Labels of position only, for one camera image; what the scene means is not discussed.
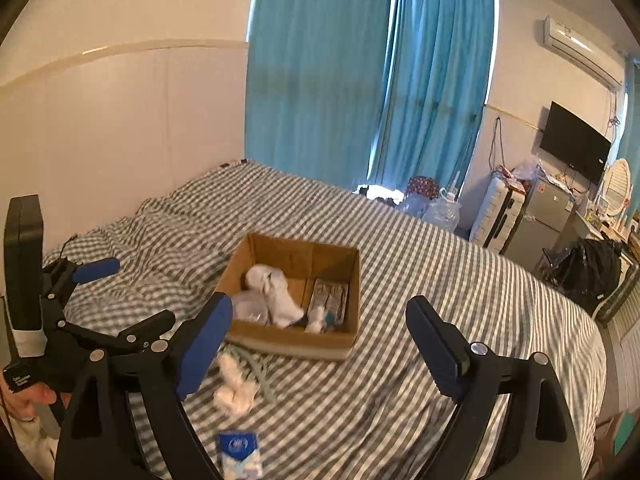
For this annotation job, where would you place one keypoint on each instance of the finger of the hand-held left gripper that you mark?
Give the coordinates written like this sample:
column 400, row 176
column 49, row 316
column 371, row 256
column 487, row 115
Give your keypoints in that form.
column 145, row 326
column 95, row 270

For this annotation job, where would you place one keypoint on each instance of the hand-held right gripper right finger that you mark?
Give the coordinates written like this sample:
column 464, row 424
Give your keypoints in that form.
column 434, row 347

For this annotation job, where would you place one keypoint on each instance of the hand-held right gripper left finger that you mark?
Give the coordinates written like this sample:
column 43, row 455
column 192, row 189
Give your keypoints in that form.
column 205, row 345

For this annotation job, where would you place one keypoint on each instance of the white sock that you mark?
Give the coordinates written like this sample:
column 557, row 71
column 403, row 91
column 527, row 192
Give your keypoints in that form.
column 275, row 292
column 235, row 387

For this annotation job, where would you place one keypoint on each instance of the brown cardboard box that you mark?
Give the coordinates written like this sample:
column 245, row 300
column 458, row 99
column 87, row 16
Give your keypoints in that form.
column 295, row 330

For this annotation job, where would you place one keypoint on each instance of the person's left forearm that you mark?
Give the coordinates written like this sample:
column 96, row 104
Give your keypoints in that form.
column 35, row 445

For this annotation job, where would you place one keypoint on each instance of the person's left hand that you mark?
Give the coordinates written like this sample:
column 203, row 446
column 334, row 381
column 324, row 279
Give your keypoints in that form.
column 31, row 400

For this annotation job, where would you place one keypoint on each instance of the grey-green sock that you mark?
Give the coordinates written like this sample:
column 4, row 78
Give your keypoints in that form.
column 265, row 372

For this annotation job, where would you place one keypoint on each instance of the grey checked bed blanket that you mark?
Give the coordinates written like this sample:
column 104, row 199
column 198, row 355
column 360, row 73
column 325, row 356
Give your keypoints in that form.
column 400, row 260

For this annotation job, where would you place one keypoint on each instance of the small white item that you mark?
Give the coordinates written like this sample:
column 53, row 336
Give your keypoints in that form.
column 315, row 321

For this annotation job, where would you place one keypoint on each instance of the blue and white packet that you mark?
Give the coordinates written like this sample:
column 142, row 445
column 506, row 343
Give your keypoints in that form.
column 241, row 452

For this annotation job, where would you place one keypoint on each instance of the silver foil packet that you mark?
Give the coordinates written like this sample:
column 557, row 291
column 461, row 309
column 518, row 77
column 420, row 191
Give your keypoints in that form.
column 327, row 300

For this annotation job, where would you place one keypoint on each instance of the clear water jug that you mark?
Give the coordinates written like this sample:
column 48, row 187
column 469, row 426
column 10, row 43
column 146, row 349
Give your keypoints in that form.
column 442, row 212

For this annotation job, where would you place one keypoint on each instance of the bluish plastic bag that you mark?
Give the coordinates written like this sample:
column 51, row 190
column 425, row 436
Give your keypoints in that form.
column 412, row 206

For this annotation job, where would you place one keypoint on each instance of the white suitcase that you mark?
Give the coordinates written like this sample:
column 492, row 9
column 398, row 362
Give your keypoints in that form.
column 497, row 215

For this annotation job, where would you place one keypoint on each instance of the dark patterned bag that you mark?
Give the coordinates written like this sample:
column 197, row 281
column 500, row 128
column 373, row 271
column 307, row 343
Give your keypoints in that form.
column 422, row 186

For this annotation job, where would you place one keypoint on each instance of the grey mini fridge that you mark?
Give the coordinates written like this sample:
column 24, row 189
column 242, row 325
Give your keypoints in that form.
column 542, row 220

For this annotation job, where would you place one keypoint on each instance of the black backpack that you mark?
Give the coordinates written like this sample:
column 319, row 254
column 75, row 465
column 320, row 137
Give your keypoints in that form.
column 590, row 270

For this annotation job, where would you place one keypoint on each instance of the clear plastic bag on fridge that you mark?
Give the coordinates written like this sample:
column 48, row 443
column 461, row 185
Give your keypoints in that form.
column 527, row 171

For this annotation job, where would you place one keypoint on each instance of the cluttered dressing table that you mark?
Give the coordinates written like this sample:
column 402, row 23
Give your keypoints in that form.
column 610, row 227

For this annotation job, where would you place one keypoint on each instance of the white oval mirror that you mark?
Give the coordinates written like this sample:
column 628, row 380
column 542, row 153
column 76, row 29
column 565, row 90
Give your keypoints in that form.
column 617, row 185

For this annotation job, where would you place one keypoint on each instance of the narrow teal curtain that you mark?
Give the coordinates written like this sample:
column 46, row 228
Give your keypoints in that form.
column 430, row 85

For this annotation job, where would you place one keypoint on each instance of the wide teal curtain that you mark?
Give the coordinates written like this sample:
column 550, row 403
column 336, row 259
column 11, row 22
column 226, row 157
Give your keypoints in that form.
column 310, row 75

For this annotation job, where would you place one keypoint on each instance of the white air conditioner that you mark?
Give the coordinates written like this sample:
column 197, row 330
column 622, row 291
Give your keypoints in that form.
column 580, row 45

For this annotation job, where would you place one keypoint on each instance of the black wall television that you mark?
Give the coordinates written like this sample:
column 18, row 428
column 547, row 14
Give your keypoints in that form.
column 575, row 142

